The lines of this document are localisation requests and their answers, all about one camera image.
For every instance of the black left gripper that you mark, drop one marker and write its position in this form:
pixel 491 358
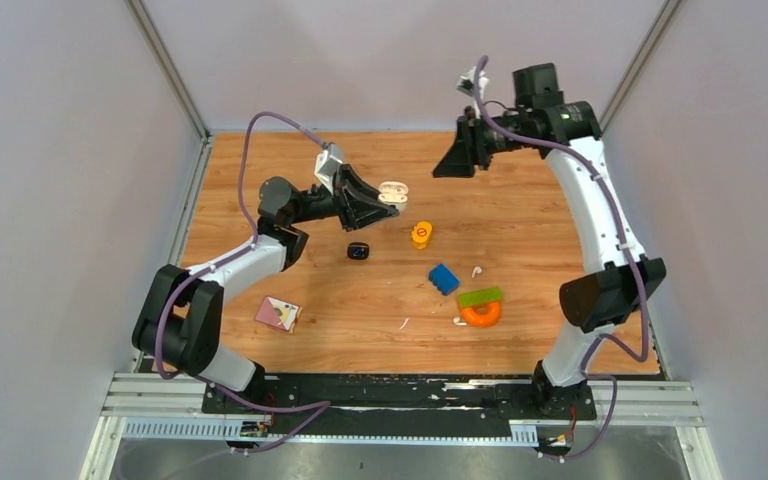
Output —
pixel 357 201

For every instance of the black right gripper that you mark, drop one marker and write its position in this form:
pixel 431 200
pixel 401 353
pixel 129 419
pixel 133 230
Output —
pixel 470 147

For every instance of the white earbud charging case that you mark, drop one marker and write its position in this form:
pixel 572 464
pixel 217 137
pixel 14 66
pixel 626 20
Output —
pixel 394 193

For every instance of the glossy black earbud charging case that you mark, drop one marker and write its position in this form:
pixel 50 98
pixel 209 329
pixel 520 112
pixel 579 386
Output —
pixel 358 251

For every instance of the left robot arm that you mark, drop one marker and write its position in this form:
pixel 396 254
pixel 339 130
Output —
pixel 180 321

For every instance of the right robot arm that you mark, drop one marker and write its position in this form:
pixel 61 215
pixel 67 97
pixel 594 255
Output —
pixel 609 303

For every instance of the yellow toy sign block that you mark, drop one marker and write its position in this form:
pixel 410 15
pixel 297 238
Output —
pixel 421 234

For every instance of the blue toy building block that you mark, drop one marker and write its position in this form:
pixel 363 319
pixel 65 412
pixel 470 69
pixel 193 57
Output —
pixel 443 279

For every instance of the green toy building plate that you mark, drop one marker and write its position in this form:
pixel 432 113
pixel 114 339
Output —
pixel 480 297

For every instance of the pink patterned card box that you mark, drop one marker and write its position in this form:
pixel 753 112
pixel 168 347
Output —
pixel 278 314

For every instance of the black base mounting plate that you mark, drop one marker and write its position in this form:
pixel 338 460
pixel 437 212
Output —
pixel 417 405

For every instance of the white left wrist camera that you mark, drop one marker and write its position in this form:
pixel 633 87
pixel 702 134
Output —
pixel 327 163

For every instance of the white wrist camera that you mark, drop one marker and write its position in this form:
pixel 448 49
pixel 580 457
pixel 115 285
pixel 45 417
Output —
pixel 327 163
pixel 473 84

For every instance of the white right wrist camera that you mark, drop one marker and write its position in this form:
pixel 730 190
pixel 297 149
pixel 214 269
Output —
pixel 473 84

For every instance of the aluminium frame rail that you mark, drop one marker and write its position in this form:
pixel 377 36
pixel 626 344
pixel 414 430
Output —
pixel 625 402

